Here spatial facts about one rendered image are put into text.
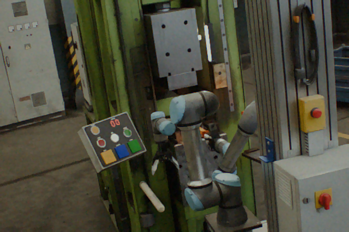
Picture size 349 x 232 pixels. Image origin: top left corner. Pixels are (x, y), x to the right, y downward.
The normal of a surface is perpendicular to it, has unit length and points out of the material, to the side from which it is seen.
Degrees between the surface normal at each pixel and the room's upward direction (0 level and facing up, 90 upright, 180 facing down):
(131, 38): 90
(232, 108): 90
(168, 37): 90
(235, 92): 90
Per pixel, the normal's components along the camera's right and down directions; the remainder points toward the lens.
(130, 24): 0.31, 0.22
